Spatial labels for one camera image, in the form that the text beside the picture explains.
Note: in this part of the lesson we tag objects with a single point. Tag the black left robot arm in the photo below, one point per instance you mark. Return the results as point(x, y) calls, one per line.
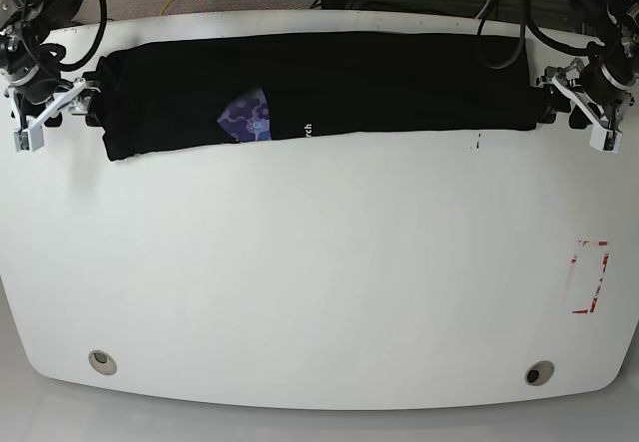
point(614, 22)

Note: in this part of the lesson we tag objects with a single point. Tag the left table cable grommet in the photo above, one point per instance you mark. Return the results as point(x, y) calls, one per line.
point(102, 362)

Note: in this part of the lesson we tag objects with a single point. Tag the black T-shirt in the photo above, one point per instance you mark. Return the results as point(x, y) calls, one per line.
point(169, 96)

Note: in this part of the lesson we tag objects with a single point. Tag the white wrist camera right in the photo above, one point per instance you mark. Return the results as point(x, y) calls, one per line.
point(29, 136)

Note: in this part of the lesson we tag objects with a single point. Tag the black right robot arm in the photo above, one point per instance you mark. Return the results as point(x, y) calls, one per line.
point(32, 67)

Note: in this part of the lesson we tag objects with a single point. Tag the table cable grommet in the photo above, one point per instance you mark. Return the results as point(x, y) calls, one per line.
point(539, 373)
point(102, 362)

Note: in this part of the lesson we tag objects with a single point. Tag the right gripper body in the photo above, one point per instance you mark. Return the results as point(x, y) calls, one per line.
point(31, 98)

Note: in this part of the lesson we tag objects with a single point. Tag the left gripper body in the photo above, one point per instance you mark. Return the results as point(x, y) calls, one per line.
point(604, 80)

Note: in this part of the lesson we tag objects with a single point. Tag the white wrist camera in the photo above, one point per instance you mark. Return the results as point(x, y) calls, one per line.
point(605, 135)
point(29, 136)

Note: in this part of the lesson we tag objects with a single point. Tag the right table cable grommet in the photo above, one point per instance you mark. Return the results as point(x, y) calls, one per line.
point(539, 373)

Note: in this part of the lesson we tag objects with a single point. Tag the red tape rectangle marking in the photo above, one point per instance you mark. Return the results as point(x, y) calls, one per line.
point(586, 274)

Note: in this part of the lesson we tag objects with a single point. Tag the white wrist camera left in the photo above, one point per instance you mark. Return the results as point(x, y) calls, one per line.
point(605, 135)

